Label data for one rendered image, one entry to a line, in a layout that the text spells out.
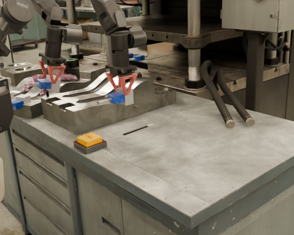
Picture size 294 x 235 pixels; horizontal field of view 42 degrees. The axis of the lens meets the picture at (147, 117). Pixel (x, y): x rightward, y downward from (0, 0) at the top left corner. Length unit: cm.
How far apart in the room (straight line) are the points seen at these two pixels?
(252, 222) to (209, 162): 22
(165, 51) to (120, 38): 108
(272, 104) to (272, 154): 126
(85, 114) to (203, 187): 56
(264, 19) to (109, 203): 102
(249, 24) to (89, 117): 85
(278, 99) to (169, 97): 103
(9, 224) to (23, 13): 159
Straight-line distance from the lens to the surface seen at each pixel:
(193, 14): 186
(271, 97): 243
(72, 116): 138
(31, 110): 162
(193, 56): 189
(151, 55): 226
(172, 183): 103
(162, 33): 212
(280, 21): 177
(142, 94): 153
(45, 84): 148
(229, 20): 189
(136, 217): 122
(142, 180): 105
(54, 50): 145
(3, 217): 254
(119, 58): 128
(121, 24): 127
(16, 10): 110
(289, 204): 138
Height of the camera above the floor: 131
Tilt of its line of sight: 20 degrees down
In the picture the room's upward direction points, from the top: 3 degrees counter-clockwise
